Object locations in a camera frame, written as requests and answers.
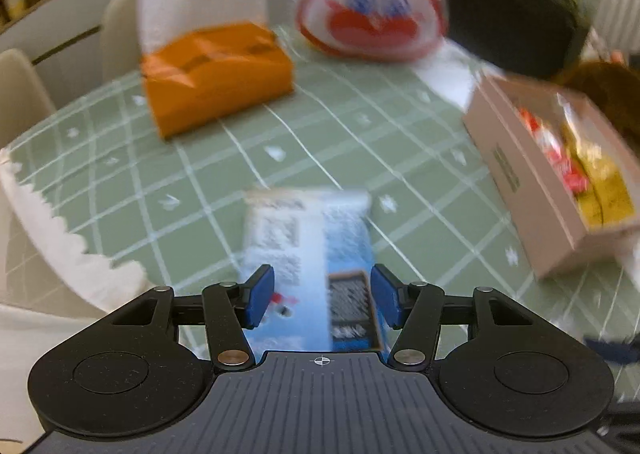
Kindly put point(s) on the green grid tablecloth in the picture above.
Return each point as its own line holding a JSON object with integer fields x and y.
{"x": 123, "y": 195}

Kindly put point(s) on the red snack packet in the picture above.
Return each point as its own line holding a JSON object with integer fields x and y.
{"x": 552, "y": 147}

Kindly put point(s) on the orange tissue box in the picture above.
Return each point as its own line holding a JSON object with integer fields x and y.
{"x": 214, "y": 72}

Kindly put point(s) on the blue snack packet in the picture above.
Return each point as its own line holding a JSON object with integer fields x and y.
{"x": 318, "y": 244}

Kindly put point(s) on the white cartoon children bag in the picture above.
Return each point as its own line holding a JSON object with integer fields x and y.
{"x": 91, "y": 277}

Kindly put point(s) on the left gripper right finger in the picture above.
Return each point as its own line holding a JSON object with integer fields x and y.
{"x": 415, "y": 310}

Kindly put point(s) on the yellow snack packet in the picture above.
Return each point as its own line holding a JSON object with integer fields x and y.
{"x": 605, "y": 200}

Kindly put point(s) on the brown plush toy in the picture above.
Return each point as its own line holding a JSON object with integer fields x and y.
{"x": 614, "y": 90}

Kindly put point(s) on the pink cardboard box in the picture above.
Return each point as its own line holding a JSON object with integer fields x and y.
{"x": 555, "y": 236}

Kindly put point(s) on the beige chair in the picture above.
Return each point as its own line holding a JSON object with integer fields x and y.
{"x": 133, "y": 28}

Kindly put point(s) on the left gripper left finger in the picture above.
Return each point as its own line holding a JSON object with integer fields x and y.
{"x": 230, "y": 310}

